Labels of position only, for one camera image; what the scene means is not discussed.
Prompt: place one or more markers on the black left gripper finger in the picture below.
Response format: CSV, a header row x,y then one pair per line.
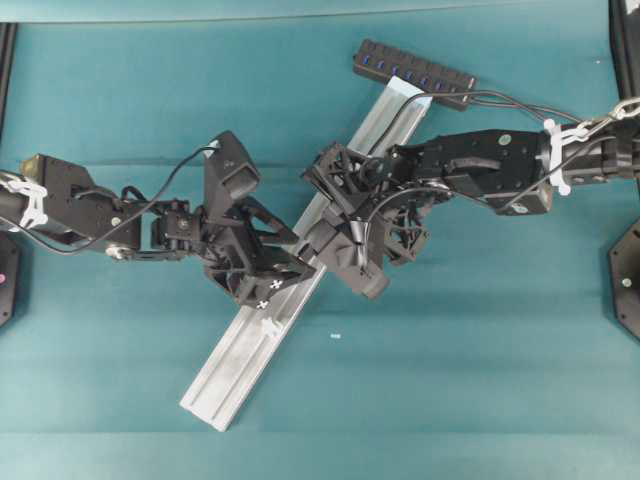
x,y
251,226
252,282

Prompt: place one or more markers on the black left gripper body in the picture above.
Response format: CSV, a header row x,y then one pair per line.
x,y
178,232

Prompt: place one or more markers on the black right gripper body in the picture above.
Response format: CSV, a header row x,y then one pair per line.
x,y
404,175

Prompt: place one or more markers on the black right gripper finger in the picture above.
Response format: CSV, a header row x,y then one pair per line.
x,y
405,235
343,176

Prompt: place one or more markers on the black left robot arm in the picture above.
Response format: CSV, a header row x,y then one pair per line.
x,y
60,201

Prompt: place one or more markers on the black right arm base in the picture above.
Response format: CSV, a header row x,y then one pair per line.
x,y
623,258

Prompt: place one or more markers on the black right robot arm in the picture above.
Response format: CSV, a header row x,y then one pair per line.
x,y
511,172

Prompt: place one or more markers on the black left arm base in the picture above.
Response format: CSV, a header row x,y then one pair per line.
x,y
10,276

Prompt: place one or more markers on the black USB hub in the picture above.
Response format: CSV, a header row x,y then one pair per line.
x,y
381,63

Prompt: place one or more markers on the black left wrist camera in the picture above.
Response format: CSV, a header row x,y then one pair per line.
x,y
229,175

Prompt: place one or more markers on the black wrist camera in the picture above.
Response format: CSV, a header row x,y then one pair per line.
x,y
329,240
229,175

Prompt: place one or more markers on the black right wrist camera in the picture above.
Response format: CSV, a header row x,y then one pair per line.
x,y
329,240

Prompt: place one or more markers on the aluminium extrusion rail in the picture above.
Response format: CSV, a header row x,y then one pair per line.
x,y
254,335

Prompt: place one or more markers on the black metal frame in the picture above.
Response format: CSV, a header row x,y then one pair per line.
x,y
624,45

